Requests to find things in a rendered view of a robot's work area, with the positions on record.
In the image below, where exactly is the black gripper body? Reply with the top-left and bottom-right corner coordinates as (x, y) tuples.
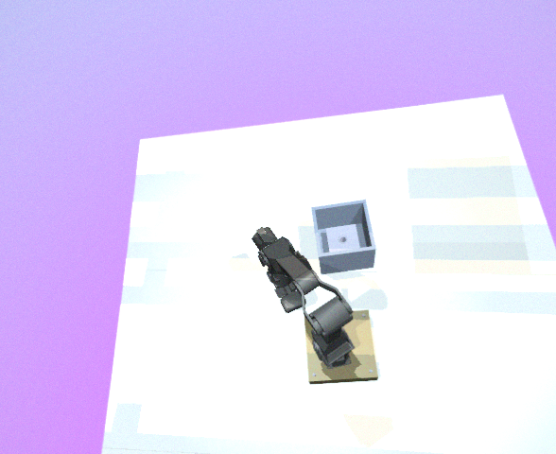
(268, 268), (303, 313)

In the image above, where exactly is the white square plate with hole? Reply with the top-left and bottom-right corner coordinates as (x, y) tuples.
(326, 224), (360, 253)

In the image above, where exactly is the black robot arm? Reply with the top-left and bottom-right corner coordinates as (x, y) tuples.
(252, 227), (355, 369)

